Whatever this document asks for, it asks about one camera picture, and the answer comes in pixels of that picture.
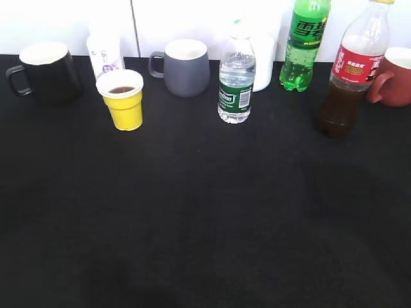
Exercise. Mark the clear water bottle green label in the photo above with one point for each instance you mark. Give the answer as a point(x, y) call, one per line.
point(237, 71)

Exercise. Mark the green sprite bottle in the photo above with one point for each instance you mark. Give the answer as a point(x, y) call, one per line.
point(308, 23)

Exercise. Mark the red mug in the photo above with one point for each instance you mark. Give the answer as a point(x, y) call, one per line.
point(391, 86)

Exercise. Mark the white cup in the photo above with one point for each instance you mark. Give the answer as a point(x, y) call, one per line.
point(264, 50)

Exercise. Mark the grey mug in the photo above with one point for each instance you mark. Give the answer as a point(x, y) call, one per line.
point(183, 65)

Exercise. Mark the yellow paper cup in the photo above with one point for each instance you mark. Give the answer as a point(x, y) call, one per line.
point(122, 92)

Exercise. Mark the cola bottle red label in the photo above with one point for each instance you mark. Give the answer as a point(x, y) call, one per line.
point(360, 53)

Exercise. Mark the black mug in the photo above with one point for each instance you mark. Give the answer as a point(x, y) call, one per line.
point(50, 72)

